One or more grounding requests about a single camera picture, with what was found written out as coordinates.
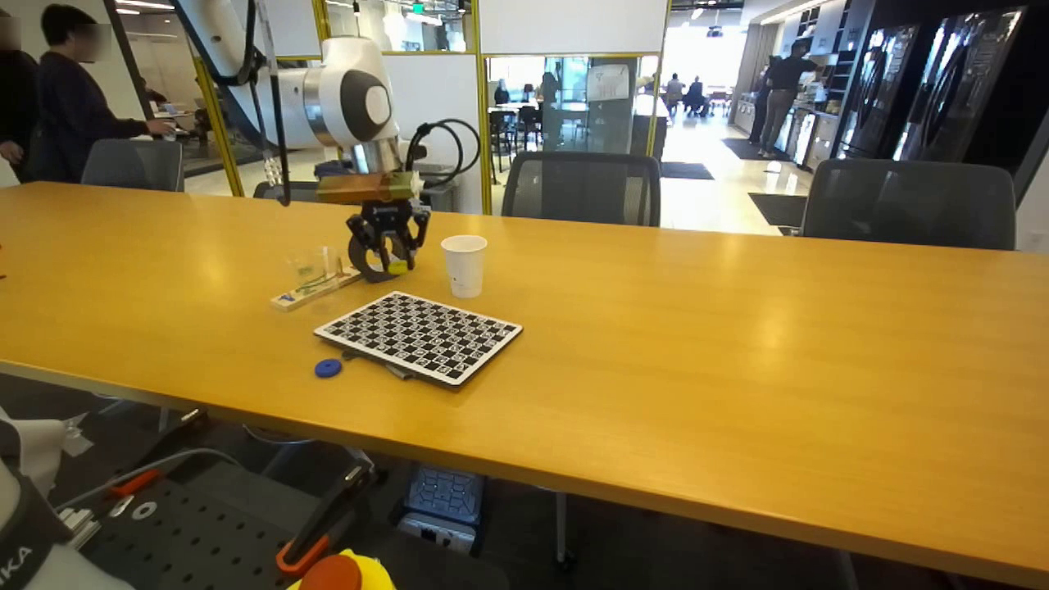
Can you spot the red yellow emergency button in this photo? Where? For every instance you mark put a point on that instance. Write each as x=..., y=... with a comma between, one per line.
x=344, y=571

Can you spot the walking man dark jacket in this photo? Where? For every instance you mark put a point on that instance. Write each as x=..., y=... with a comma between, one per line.
x=13, y=103

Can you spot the black dotted white board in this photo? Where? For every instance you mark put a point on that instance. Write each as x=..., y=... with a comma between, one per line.
x=420, y=334

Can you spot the clear plastic object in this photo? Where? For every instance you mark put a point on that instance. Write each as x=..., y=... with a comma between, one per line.
x=296, y=293

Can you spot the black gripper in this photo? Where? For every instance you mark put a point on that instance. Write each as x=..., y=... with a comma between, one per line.
x=391, y=214

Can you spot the clear plastic cup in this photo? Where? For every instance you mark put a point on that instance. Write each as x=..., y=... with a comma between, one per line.
x=325, y=263

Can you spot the black mesh office chair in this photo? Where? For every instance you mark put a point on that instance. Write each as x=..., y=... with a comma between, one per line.
x=585, y=191

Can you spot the brown wooden camera mount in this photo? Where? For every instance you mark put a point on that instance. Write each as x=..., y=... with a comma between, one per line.
x=365, y=188

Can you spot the white paper cup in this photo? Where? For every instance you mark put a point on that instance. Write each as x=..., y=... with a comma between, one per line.
x=464, y=268

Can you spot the wide grey office chair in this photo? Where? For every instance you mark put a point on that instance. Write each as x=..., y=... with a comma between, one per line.
x=912, y=200

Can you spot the blue disc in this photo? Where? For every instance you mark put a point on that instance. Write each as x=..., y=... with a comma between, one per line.
x=330, y=367

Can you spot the black perforated plate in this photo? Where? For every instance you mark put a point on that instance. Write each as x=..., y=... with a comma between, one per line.
x=208, y=529

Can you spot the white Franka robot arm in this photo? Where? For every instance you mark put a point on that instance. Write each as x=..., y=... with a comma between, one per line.
x=338, y=103

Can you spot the dark haired person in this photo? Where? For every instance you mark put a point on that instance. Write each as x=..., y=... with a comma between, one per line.
x=70, y=110

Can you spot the metal table leg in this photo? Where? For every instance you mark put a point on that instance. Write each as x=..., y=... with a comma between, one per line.
x=564, y=529

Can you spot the grey labelled device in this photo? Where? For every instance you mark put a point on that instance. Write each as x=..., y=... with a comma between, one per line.
x=26, y=537

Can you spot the standing person in black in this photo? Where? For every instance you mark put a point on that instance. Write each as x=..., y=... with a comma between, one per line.
x=786, y=103

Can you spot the yellow frame post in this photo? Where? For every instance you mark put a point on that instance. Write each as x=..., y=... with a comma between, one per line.
x=222, y=137

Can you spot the black tape roll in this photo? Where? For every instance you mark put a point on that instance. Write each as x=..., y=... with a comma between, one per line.
x=391, y=276

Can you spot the black glossy cabinet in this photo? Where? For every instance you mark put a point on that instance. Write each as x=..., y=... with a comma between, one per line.
x=930, y=83

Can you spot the blue box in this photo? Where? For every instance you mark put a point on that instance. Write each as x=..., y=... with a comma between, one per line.
x=444, y=502

